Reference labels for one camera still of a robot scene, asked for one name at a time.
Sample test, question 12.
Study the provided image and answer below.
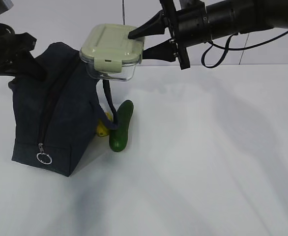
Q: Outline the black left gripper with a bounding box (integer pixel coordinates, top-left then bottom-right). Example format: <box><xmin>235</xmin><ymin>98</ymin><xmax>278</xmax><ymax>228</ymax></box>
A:
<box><xmin>0</xmin><ymin>32</ymin><xmax>46</xmax><ymax>79</ymax></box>

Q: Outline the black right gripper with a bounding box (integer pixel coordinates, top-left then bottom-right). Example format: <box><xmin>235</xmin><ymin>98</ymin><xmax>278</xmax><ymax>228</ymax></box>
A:
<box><xmin>128</xmin><ymin>0</ymin><xmax>211</xmax><ymax>70</ymax></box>

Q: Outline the glass container with green lid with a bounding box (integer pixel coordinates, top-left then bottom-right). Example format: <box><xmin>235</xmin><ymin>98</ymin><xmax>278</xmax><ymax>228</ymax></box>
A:
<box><xmin>80</xmin><ymin>24</ymin><xmax>145</xmax><ymax>81</ymax></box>

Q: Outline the navy blue insulated lunch bag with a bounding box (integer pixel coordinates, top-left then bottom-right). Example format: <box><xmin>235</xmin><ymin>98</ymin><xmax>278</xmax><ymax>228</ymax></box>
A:
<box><xmin>8</xmin><ymin>42</ymin><xmax>118</xmax><ymax>177</ymax></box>

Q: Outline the yellow lemon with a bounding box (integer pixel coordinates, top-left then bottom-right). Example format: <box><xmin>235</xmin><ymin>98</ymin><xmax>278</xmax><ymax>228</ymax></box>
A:
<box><xmin>96</xmin><ymin>112</ymin><xmax>113</xmax><ymax>137</ymax></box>

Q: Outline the green cucumber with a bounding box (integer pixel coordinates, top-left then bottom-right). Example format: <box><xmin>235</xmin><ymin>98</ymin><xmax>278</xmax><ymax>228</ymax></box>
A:
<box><xmin>109</xmin><ymin>100</ymin><xmax>134</xmax><ymax>152</ymax></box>

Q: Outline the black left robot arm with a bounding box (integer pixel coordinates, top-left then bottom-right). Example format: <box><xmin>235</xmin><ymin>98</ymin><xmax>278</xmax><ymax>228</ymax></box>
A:
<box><xmin>0</xmin><ymin>23</ymin><xmax>47</xmax><ymax>81</ymax></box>

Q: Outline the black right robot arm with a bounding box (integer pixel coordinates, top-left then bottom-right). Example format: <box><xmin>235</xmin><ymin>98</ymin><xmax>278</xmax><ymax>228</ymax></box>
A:
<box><xmin>128</xmin><ymin>0</ymin><xmax>288</xmax><ymax>69</ymax></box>

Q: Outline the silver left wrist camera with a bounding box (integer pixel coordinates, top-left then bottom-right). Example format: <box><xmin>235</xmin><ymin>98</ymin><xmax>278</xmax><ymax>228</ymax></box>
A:
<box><xmin>0</xmin><ymin>0</ymin><xmax>14</xmax><ymax>14</ymax></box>

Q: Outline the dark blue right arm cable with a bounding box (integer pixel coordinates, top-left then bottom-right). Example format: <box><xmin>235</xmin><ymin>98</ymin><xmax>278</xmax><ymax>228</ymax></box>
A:
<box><xmin>201</xmin><ymin>29</ymin><xmax>288</xmax><ymax>69</ymax></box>

